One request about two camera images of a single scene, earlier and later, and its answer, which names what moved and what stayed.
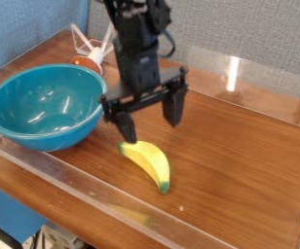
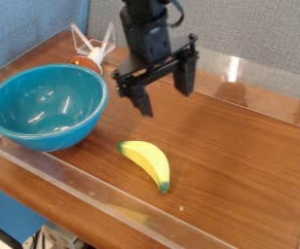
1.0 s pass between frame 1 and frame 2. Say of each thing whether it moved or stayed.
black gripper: moved
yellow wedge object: stayed
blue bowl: stayed
